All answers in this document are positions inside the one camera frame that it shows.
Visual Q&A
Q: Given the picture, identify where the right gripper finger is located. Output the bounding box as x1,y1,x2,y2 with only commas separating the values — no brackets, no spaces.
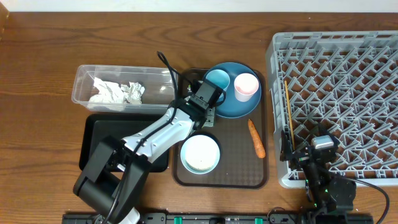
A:
316,123,331,137
280,131,293,162

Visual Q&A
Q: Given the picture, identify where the light blue cup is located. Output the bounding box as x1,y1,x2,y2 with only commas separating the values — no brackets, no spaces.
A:
205,69,230,91

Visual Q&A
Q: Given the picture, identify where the light blue bowl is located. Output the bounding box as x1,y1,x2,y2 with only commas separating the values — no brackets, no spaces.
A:
180,134,221,175

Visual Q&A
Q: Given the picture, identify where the white napkin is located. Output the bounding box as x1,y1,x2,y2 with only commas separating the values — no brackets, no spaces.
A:
88,78,126,111

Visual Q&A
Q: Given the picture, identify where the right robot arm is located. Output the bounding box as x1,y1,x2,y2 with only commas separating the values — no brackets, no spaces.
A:
280,125,356,223

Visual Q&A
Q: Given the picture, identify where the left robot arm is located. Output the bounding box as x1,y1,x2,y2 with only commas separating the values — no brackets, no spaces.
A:
73,80,226,223

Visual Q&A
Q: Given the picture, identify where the grey dishwasher rack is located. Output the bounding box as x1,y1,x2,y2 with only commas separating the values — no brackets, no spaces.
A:
266,30,397,186

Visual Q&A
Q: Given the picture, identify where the dark blue plate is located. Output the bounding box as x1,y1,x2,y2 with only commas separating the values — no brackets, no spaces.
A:
203,62,262,118

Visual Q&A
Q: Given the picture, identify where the orange carrot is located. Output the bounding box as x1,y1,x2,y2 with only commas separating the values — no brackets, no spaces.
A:
248,119,266,159

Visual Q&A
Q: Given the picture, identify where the wooden chopstick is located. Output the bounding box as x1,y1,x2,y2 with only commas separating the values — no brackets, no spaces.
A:
284,80,295,151

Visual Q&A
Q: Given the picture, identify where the pink cup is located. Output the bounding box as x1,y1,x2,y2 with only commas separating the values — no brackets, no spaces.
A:
234,73,259,102

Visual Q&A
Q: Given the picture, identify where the brown serving tray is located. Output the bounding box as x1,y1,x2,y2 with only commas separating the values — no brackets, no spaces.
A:
172,62,269,189

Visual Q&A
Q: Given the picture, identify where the clear plastic bin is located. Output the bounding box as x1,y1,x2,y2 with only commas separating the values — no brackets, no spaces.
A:
72,65,174,114

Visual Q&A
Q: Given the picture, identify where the black plastic tray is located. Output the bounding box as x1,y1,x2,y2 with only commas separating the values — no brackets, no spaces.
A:
79,113,161,170

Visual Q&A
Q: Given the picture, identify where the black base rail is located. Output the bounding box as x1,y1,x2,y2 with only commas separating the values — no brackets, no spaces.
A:
61,212,374,224

